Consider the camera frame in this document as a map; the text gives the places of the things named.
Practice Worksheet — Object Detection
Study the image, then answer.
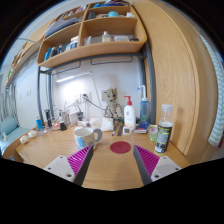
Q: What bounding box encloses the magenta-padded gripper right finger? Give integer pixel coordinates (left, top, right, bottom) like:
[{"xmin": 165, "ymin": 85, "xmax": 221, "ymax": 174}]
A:
[{"xmin": 133, "ymin": 145, "xmax": 182, "ymax": 186}]

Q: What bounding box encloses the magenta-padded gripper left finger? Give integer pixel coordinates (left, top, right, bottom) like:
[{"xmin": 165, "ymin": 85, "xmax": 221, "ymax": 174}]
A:
[{"xmin": 43, "ymin": 144, "xmax": 95, "ymax": 187}]

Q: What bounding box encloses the clear bottle with black label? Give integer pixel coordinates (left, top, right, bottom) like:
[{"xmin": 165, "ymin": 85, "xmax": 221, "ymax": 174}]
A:
[{"xmin": 154, "ymin": 103, "xmax": 174, "ymax": 154}]

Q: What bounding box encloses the green packet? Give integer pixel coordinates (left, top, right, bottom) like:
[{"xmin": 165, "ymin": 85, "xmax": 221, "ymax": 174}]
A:
[{"xmin": 148, "ymin": 124, "xmax": 159, "ymax": 142}]

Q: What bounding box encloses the white mug with blue print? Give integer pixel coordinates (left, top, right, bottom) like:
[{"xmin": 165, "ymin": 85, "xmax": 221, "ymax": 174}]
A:
[{"xmin": 73, "ymin": 126, "xmax": 103, "ymax": 152}]

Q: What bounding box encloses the small cream round container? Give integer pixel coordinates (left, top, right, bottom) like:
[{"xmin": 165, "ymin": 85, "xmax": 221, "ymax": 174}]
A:
[
  {"xmin": 19, "ymin": 135, "xmax": 30, "ymax": 145},
  {"xmin": 27, "ymin": 129, "xmax": 38, "ymax": 139}
]

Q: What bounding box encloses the blue packet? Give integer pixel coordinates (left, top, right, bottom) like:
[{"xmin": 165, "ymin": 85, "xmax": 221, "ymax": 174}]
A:
[{"xmin": 133, "ymin": 123, "xmax": 150, "ymax": 134}]

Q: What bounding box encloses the small blue bottle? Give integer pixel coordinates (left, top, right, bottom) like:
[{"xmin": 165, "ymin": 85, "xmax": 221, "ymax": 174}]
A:
[{"xmin": 35, "ymin": 115, "xmax": 44, "ymax": 132}]

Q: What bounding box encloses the black upright device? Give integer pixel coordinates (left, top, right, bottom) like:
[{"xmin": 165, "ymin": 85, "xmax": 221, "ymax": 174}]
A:
[{"xmin": 44, "ymin": 109, "xmax": 54, "ymax": 128}]

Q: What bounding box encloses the flat round red coaster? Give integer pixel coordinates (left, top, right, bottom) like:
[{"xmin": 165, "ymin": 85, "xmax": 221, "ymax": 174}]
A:
[{"xmin": 109, "ymin": 140, "xmax": 132, "ymax": 155}]

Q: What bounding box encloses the white power adapter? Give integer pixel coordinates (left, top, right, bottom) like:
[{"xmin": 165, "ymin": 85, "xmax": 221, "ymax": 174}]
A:
[{"xmin": 68, "ymin": 111, "xmax": 79, "ymax": 127}]

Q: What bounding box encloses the small white digital clock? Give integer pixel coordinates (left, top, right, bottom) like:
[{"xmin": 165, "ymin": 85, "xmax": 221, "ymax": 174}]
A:
[{"xmin": 122, "ymin": 125, "xmax": 133, "ymax": 136}]

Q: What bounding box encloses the blue wash bottle bent nozzle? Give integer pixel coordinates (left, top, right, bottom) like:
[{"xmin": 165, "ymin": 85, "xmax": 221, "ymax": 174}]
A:
[{"xmin": 136, "ymin": 84, "xmax": 151, "ymax": 125}]

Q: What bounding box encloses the white pump bottle red cap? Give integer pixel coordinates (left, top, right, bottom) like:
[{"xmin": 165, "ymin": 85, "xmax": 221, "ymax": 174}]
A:
[{"xmin": 123, "ymin": 95, "xmax": 137, "ymax": 132}]

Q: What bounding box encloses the white tissue pack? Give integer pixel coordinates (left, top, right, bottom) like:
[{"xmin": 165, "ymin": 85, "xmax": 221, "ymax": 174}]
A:
[{"xmin": 89, "ymin": 116, "xmax": 114, "ymax": 132}]

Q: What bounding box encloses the teal cushion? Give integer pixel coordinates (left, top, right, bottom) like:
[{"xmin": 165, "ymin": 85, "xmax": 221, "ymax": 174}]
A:
[{"xmin": 0, "ymin": 116, "xmax": 19, "ymax": 138}]

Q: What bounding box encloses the green white striped towel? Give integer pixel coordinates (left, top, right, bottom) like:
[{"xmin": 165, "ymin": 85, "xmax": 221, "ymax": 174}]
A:
[{"xmin": 199, "ymin": 33, "xmax": 224, "ymax": 148}]

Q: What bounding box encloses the wooden robot figurine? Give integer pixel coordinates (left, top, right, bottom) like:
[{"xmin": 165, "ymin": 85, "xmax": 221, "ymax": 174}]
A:
[{"xmin": 104, "ymin": 87, "xmax": 124, "ymax": 129}]

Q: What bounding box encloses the wooden wardrobe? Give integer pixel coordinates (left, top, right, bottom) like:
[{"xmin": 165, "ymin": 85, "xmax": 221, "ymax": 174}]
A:
[{"xmin": 131, "ymin": 0, "xmax": 219, "ymax": 164}]

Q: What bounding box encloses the wooden shelf unit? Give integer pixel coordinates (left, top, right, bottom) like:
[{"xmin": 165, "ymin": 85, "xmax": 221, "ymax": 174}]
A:
[{"xmin": 36, "ymin": 1, "xmax": 148, "ymax": 69}]

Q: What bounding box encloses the white wall socket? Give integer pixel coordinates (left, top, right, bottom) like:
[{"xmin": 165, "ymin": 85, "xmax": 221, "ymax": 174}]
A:
[{"xmin": 79, "ymin": 92, "xmax": 92, "ymax": 104}]

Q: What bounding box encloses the long wooden wall shelf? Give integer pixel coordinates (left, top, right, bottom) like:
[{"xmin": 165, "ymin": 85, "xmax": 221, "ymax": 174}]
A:
[{"xmin": 4, "ymin": 39, "xmax": 43, "ymax": 88}]

